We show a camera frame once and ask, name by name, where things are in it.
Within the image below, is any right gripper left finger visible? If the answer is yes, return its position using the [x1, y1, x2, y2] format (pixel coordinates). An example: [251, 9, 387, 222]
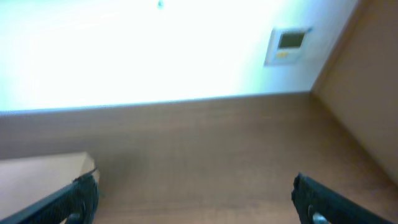
[1, 168, 100, 224]

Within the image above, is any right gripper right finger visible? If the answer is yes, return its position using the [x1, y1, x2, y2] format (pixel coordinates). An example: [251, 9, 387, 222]
[291, 173, 392, 224]

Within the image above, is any brown cardboard box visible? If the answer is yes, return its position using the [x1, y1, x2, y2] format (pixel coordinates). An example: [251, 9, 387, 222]
[1, 152, 96, 220]

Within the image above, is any white wall thermostat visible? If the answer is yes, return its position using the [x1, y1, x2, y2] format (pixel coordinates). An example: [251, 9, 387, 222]
[264, 27, 313, 66]

